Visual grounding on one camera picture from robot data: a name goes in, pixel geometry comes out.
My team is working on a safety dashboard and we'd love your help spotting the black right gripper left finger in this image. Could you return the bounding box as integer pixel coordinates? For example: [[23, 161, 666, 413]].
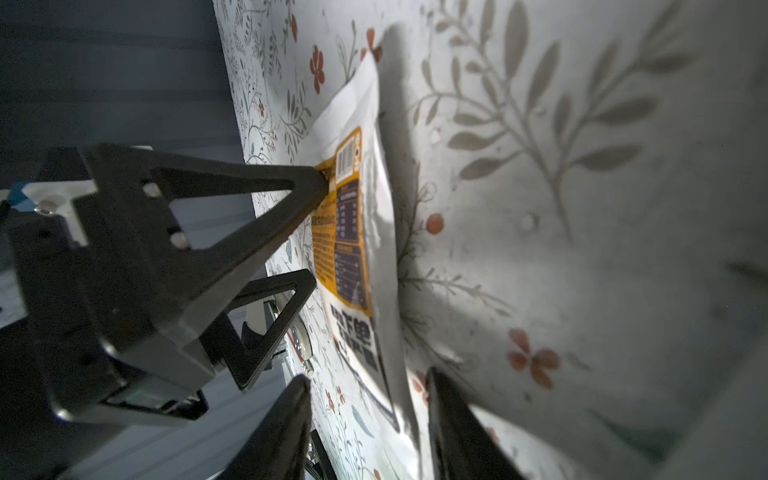
[[217, 375, 312, 480]]

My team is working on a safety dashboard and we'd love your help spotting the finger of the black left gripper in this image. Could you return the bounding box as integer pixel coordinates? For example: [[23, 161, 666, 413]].
[[201, 269, 316, 392]]

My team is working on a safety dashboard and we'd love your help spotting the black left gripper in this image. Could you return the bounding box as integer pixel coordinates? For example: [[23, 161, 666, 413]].
[[1, 143, 328, 479]]

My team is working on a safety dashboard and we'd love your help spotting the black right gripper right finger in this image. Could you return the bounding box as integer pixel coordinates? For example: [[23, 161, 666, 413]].
[[426, 367, 523, 480]]

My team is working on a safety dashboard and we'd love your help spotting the orange coffee bag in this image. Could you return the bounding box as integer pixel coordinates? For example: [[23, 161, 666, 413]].
[[298, 58, 419, 462]]

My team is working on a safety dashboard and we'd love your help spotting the floral table mat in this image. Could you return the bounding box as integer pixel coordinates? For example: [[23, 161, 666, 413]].
[[213, 1, 767, 479]]

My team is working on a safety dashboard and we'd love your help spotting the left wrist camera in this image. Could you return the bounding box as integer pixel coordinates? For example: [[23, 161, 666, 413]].
[[1, 180, 98, 247]]

